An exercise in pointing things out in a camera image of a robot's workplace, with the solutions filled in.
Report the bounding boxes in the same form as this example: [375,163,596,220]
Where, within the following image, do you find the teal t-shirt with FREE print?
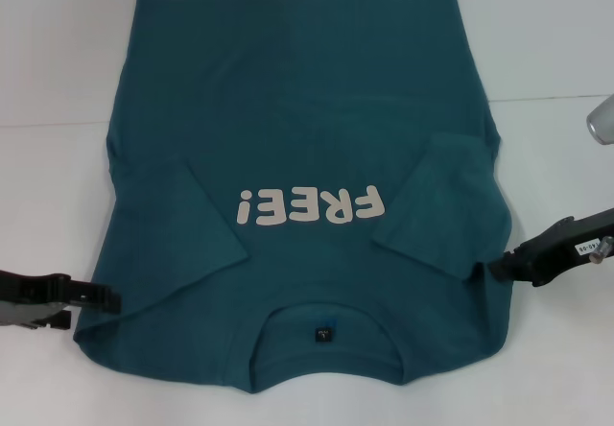
[72,0,517,394]

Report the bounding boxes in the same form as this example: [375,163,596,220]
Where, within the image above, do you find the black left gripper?
[0,268,122,334]

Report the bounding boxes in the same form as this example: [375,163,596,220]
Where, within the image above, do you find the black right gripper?
[487,207,614,287]

